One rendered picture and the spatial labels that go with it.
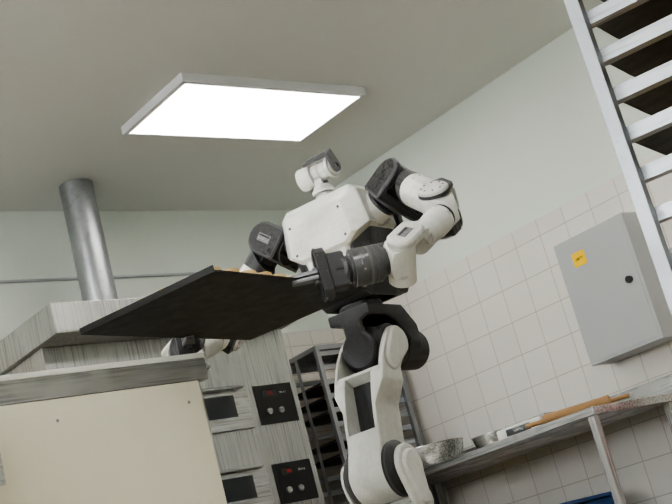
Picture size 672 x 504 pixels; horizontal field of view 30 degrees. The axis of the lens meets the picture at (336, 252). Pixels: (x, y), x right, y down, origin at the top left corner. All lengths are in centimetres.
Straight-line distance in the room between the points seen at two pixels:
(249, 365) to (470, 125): 207
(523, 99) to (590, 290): 128
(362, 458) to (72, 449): 84
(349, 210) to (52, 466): 112
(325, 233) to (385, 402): 47
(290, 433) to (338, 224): 381
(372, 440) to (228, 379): 376
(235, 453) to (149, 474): 410
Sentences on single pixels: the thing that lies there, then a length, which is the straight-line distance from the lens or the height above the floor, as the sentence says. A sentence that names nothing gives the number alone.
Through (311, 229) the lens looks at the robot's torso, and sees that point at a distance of 334.
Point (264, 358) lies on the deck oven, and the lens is 705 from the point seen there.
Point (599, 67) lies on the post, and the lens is 269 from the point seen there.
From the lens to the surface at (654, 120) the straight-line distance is 265.
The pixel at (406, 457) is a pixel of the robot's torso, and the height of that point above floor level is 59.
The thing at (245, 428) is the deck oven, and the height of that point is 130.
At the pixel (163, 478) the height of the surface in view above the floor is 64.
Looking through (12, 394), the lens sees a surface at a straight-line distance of 262.
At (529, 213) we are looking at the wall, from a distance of 746.
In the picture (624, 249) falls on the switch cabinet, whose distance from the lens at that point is 679.
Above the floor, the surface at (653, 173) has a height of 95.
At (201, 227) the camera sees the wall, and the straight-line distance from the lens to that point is 845.
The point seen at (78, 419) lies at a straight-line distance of 265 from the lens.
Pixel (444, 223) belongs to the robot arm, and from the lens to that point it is 297.
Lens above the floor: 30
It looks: 15 degrees up
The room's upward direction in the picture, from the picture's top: 15 degrees counter-clockwise
